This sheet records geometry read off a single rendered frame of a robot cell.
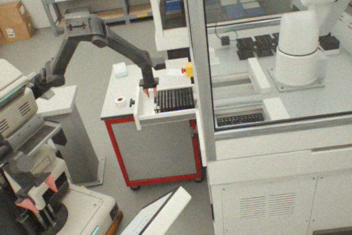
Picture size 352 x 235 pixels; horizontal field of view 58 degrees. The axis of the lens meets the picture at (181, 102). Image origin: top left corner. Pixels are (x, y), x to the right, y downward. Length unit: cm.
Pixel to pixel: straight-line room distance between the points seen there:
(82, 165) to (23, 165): 144
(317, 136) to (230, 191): 45
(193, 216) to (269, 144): 114
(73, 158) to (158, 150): 70
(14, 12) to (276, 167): 506
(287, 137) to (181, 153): 105
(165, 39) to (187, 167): 97
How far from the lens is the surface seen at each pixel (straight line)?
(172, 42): 249
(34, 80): 161
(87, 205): 220
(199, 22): 98
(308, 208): 172
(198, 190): 244
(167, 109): 174
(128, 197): 251
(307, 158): 143
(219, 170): 137
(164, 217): 88
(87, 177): 269
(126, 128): 207
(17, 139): 154
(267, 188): 153
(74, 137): 242
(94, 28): 123
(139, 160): 226
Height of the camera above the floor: 190
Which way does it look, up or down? 36 degrees down
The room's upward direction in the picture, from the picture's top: 9 degrees counter-clockwise
